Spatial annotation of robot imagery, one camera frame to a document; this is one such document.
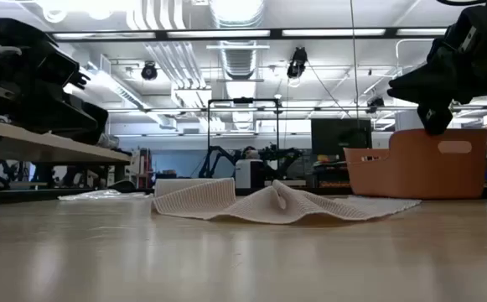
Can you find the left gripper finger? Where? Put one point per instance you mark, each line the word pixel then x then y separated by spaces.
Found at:
pixel 75 117
pixel 77 80

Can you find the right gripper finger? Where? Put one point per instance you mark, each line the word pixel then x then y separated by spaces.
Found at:
pixel 436 119
pixel 419 86

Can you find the clear plastic wrapper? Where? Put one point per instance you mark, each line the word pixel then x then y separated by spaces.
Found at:
pixel 100 194

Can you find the white elastic bandage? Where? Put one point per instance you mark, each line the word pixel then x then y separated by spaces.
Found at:
pixel 268 205

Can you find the background black robot arm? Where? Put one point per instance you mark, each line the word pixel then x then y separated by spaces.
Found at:
pixel 285 153
pixel 218 157

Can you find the wooden side table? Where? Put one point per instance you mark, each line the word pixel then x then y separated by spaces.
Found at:
pixel 58 147

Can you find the grey cloth bundle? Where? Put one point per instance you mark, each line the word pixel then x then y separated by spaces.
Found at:
pixel 109 140

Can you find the orange plastic basket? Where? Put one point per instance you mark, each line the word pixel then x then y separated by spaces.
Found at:
pixel 415 168

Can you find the red white shelf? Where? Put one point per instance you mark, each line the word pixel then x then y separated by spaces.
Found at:
pixel 142 165

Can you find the black monitor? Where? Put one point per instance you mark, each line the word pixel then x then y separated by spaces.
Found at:
pixel 331 134

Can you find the dark shelf colourful items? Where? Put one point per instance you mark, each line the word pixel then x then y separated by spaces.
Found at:
pixel 329 172

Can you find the person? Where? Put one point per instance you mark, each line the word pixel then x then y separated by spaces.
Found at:
pixel 250 152

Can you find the white box appliance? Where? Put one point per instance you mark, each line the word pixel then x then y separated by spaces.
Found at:
pixel 249 174

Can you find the black ceiling camera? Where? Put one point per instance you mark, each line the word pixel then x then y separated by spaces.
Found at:
pixel 297 63
pixel 376 104
pixel 149 71

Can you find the black table frame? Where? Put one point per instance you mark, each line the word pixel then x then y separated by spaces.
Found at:
pixel 17 195

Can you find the black overhead frame bar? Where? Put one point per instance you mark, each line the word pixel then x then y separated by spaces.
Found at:
pixel 276 33

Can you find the silver ventilation duct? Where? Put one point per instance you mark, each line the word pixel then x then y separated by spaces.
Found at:
pixel 239 58

